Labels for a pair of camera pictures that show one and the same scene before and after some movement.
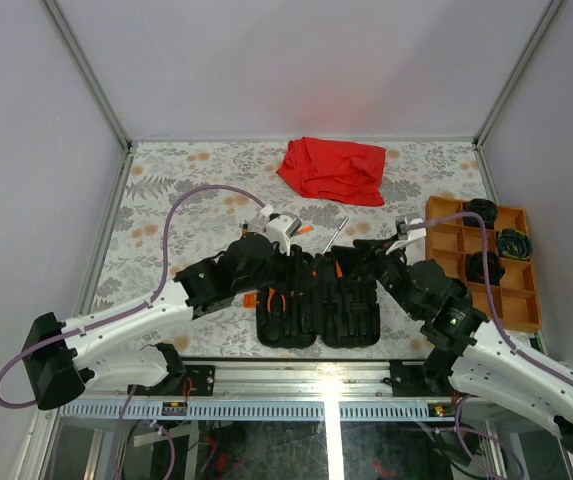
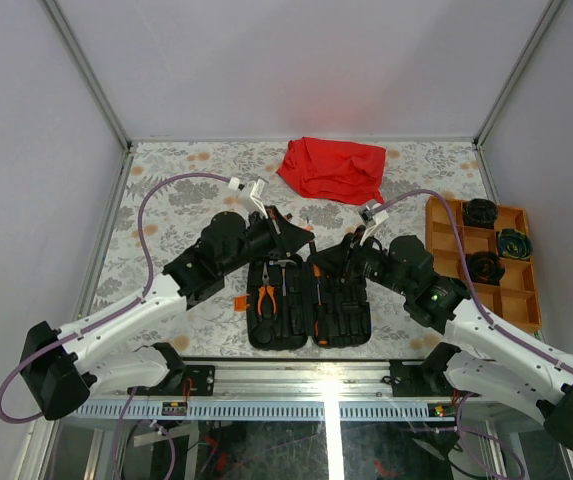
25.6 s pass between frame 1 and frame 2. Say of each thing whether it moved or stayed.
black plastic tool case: stayed
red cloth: stayed
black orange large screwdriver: moved
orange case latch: moved
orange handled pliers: moved
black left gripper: moved
